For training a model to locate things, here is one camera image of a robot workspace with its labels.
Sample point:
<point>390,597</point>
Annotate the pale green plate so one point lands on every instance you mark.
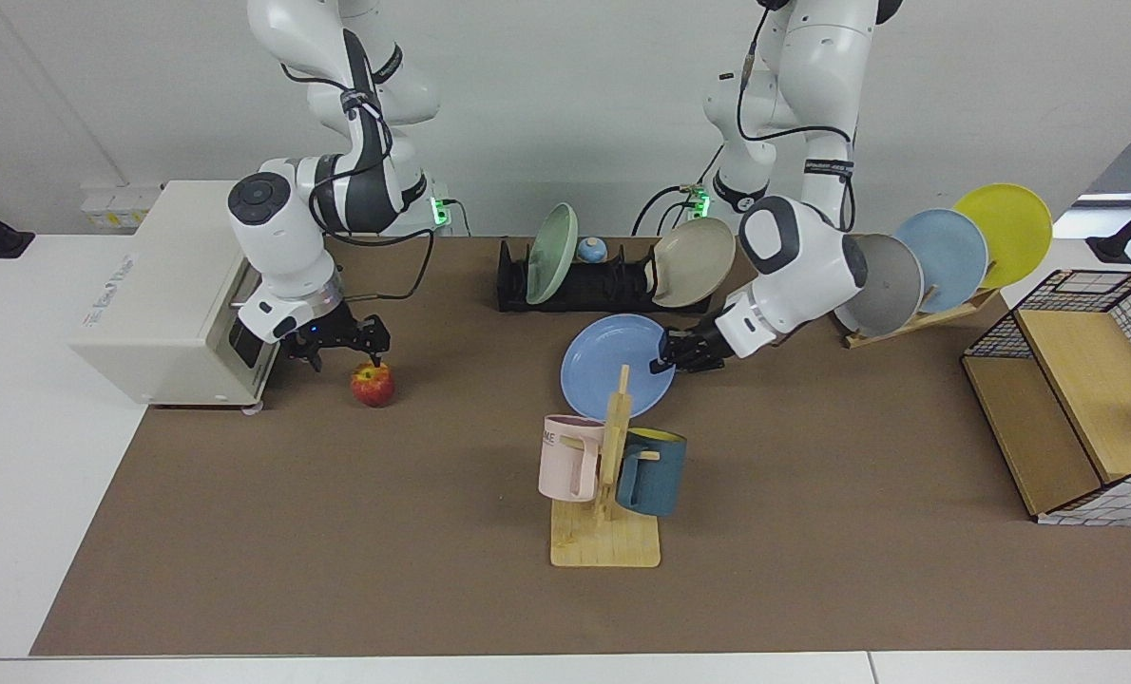
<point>551,252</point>

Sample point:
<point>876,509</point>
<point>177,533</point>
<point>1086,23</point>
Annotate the white socket strip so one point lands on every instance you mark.
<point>109,211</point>

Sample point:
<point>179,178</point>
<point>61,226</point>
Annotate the black dish rack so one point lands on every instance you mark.
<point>589,285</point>

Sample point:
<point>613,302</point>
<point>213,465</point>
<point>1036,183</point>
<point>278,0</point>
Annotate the yellow plate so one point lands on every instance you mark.
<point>1017,228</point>

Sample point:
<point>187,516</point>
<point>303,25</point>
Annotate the light blue plate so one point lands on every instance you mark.
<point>950,252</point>

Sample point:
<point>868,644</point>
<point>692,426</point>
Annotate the brown table cloth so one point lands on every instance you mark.
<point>813,456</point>

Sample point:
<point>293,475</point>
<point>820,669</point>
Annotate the pale toaster oven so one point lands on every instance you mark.
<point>162,304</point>

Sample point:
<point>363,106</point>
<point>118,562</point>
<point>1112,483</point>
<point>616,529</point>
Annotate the grey plate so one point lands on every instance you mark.
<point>893,285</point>

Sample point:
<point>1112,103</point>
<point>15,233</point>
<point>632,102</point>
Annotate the wooden plate rack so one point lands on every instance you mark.
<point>898,326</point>

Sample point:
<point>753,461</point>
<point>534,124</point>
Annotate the pink cup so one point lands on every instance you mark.
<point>565,461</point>

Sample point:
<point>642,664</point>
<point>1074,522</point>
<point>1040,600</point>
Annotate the small blue round thing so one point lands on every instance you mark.
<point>592,250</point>

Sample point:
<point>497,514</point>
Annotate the red yellow apple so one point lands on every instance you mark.
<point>373,386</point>

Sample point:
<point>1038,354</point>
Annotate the wooden cup stand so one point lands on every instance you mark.
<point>603,541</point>

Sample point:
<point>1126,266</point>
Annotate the dark teal cup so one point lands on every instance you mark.
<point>656,475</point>

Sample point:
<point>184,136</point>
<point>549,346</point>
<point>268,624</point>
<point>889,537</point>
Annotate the beige plate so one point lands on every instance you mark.
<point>694,263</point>

